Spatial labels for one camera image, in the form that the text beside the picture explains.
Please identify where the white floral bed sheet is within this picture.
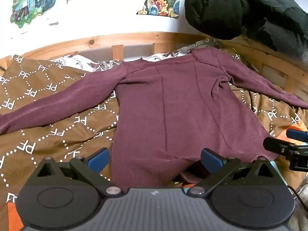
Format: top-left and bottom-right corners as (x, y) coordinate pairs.
(49, 38), (240, 73)

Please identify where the brown printed blanket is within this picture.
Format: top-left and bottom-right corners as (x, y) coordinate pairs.
(0, 53), (308, 224)

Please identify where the wooden bed frame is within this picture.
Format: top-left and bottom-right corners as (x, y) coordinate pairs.
(0, 31), (308, 98)

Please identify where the cartoon figure wall sticker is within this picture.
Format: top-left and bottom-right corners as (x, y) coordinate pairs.
(10, 0), (61, 29)

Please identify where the maroon long-sleeve shirt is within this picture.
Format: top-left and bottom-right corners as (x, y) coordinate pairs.
(0, 48), (308, 188)

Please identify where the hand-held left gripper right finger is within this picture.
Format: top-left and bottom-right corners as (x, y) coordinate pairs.
(187, 148), (275, 197)

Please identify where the black cable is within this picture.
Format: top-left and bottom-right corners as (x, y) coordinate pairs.
(286, 185), (308, 213)

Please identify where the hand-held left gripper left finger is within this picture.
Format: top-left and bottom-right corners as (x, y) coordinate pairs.
(36, 147), (124, 198)

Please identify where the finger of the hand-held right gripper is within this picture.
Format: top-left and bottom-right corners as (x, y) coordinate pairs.
(286, 129), (308, 141)
(263, 137), (297, 155)

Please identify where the black puffer jacket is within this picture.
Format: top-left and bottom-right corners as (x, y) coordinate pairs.
(184, 0), (308, 61)

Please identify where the orange cloth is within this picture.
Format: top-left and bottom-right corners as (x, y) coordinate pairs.
(7, 198), (27, 231)

